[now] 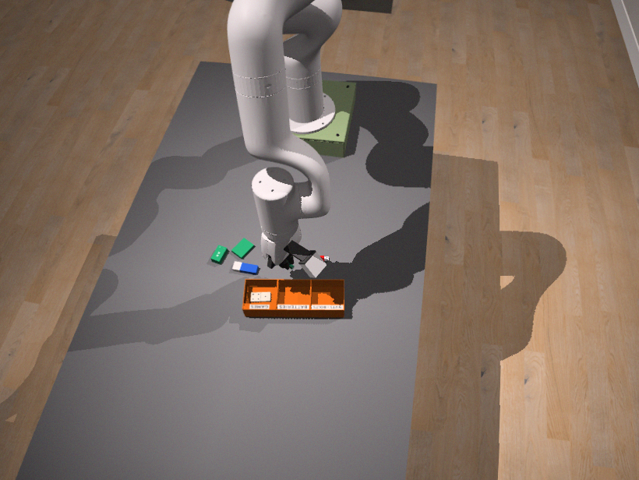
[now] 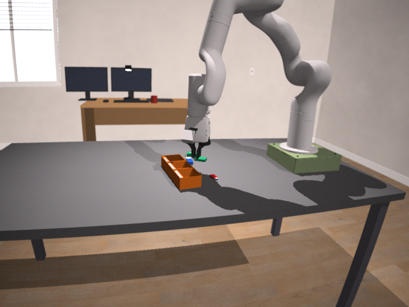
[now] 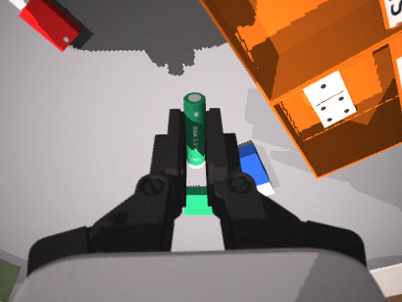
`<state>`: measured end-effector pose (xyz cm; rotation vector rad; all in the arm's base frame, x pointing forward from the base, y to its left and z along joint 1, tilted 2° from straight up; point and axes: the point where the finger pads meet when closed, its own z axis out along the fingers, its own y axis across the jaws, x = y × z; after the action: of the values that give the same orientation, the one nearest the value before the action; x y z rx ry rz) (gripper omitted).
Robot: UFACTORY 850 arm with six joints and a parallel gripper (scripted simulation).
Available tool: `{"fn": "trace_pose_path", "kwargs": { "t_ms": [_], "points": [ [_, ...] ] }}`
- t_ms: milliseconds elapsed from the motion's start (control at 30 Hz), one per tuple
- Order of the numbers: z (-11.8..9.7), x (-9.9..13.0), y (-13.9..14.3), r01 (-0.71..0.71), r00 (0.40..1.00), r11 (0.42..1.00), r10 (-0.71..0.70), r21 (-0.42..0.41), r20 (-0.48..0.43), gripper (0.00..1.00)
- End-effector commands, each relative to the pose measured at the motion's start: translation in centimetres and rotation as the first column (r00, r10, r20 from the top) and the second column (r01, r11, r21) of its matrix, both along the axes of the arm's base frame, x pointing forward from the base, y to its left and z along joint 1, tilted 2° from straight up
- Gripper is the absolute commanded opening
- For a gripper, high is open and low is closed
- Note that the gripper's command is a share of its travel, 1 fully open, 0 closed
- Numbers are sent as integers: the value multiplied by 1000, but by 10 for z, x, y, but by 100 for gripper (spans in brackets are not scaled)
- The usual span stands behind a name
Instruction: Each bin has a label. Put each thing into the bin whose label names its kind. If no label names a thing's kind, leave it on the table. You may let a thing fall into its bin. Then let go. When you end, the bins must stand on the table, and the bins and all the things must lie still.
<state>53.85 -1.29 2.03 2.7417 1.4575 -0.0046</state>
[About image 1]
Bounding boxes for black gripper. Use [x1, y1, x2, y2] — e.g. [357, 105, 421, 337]
[261, 223, 302, 270]

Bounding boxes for beige domino tile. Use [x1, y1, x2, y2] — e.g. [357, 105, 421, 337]
[251, 292, 270, 302]

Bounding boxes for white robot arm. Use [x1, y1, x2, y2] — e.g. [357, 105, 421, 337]
[226, 0, 342, 241]

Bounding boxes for green nine-volt battery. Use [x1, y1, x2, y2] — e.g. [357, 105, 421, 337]
[211, 245, 228, 265]

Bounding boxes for blue and white eraser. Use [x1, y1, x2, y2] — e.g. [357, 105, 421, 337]
[232, 262, 259, 275]

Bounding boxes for orange rack of bins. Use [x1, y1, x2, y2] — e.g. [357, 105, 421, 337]
[242, 279, 344, 317]

